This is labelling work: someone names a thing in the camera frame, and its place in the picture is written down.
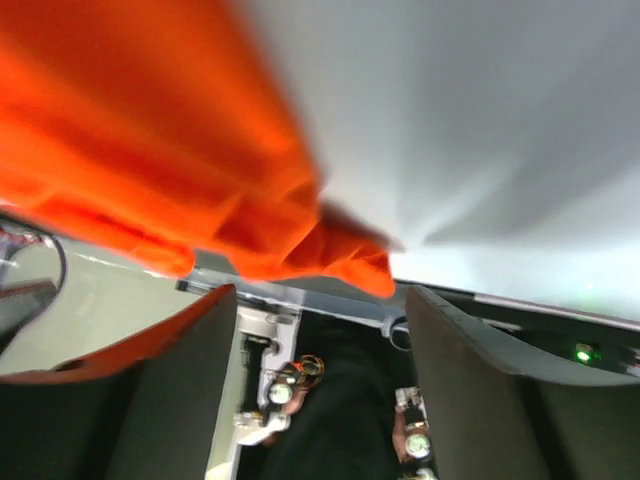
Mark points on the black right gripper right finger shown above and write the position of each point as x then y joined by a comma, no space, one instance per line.
500,408

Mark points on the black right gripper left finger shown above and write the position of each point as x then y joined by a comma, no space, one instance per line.
143,408

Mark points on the orange t shirt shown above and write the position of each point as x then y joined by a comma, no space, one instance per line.
153,129

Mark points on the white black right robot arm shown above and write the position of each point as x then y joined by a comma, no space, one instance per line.
264,373

